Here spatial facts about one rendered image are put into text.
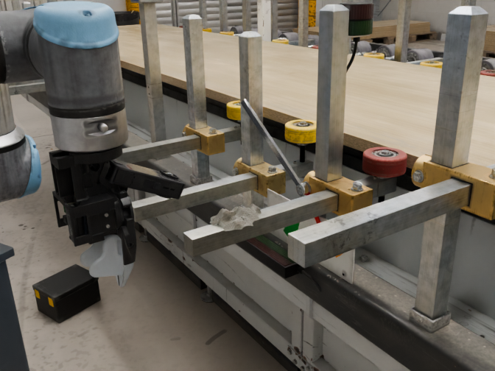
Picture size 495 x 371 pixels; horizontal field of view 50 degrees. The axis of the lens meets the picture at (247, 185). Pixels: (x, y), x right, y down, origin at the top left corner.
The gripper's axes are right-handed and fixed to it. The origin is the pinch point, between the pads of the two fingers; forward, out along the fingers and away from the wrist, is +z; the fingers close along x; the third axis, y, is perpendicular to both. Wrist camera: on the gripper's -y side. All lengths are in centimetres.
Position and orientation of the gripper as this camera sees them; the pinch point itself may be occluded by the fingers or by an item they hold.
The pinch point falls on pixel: (125, 276)
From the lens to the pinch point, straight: 79.2
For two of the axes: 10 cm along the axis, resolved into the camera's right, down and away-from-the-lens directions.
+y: -8.2, 2.3, -5.2
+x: 5.7, 3.0, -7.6
